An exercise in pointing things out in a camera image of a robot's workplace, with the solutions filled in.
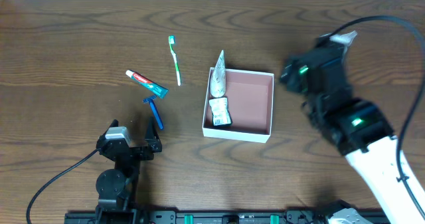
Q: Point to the white cardboard box pink inside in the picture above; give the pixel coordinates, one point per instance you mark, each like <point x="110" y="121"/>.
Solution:
<point x="250" y="104"/>

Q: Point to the red green toothpaste tube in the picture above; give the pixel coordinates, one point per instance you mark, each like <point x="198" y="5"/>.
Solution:
<point x="155" y="88"/>

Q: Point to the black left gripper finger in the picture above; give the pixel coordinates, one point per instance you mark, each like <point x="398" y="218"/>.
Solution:
<point x="113" y="126"/>
<point x="151" y="135"/>

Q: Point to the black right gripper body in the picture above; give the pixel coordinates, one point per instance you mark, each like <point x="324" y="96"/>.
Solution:
<point x="290" y="76"/>

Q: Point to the white shampoo tube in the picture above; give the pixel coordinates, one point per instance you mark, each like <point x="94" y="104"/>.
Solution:
<point x="218" y="78"/>

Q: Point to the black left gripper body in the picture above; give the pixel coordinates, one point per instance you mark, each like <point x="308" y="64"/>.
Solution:
<point x="135" y="149"/>

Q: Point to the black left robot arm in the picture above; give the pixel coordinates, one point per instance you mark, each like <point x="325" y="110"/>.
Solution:
<point x="117" y="187"/>

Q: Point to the blue disposable razor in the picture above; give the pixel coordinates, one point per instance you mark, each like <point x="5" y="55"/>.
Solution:
<point x="150" y="100"/>

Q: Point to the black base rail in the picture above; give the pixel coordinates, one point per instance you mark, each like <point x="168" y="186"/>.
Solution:
<point x="173" y="217"/>

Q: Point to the green white soap packet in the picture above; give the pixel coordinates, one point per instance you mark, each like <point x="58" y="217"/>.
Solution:
<point x="220" y="113"/>

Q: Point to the green white toothbrush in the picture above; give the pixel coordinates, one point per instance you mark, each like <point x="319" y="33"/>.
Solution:
<point x="171" y="41"/>

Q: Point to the clear spray bottle blue liquid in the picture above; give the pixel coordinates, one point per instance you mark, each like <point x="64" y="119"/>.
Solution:
<point x="345" y="39"/>

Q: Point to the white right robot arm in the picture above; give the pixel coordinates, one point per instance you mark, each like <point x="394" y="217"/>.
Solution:
<point x="356" y="127"/>

